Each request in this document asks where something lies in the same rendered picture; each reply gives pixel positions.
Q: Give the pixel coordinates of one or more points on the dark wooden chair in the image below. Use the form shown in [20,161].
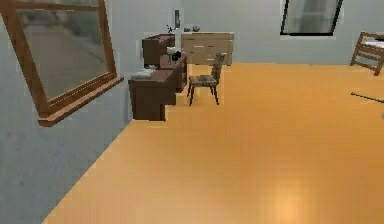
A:
[208,80]

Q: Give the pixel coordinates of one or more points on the brown framed window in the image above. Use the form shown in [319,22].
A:
[63,56]

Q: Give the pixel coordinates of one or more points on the blue-grey vessel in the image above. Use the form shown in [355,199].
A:
[196,28]

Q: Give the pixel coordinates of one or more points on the white open book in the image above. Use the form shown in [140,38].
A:
[142,74]

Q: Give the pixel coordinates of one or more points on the small blue-grey bowl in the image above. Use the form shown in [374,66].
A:
[187,29]

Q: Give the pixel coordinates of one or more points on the brown wooden bed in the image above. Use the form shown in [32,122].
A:
[368,53]

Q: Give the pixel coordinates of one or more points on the dark framed wall picture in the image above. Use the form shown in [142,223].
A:
[177,18]

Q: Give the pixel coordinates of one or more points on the small black plant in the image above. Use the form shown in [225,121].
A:
[170,29]

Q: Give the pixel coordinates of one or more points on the black framed window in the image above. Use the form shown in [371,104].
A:
[310,16]

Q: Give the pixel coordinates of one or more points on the light wooden dresser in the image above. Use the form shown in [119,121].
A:
[206,48]

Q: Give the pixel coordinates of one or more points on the dark brown cabinet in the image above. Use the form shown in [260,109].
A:
[156,50]

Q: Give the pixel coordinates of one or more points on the dark brown desk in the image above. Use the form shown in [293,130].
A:
[156,91]

